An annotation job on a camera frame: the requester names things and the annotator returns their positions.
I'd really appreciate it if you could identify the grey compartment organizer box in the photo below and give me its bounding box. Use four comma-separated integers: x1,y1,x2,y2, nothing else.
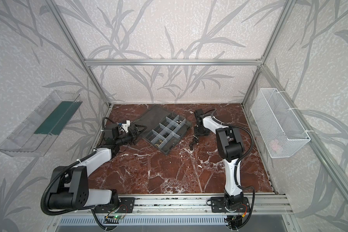
132,105,192,155

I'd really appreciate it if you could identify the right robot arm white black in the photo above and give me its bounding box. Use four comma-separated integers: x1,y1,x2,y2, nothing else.
189,109,254,211

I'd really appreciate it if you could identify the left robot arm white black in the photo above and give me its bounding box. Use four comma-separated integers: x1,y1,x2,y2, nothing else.
40,121,147,216

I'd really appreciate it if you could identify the pile of screws and nuts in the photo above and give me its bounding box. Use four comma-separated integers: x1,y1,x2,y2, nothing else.
189,135,199,151

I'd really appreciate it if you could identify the small circuit board green led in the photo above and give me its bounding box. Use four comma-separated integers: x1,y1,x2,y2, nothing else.
104,215,125,224

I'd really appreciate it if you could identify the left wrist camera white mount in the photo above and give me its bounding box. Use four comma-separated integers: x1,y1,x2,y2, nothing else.
118,120,131,133

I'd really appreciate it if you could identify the clear wall shelf green mat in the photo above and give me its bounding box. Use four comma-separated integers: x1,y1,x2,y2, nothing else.
0,90,83,157

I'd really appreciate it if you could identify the white wire mesh basket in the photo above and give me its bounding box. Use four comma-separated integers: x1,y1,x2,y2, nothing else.
250,88,311,159

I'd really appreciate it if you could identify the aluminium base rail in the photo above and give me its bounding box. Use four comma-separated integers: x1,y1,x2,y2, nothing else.
47,193,295,217

